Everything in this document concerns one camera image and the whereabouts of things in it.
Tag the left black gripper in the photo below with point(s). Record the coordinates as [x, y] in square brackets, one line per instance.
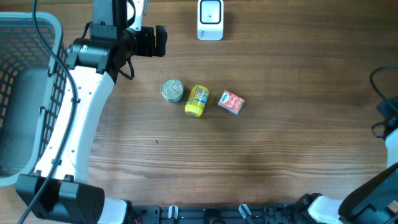
[147, 48]

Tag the red tissue pack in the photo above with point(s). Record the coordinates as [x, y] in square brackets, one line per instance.
[231, 102]

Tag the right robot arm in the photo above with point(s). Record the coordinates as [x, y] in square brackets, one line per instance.
[370, 202]

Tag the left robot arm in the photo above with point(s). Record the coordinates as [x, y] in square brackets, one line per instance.
[58, 188]

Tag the white barcode scanner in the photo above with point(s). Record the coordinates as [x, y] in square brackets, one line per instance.
[210, 20]

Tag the silver tin can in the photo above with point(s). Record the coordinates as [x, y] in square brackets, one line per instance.
[172, 90]

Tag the yellow mentos bottle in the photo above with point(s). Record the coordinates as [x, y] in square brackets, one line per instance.
[196, 101]

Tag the grey plastic basket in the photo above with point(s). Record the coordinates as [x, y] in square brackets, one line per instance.
[32, 89]

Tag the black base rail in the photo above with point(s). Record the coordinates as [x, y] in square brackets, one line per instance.
[242, 214]

